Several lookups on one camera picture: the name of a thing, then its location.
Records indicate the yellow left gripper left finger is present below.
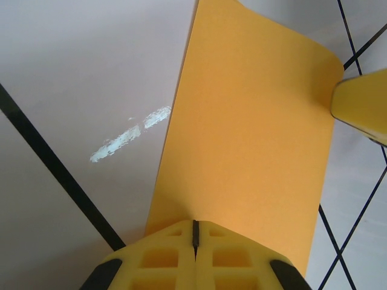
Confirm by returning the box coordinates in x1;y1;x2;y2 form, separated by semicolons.
80;219;197;290

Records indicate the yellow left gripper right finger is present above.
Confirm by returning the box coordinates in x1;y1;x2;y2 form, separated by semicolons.
195;219;312;290

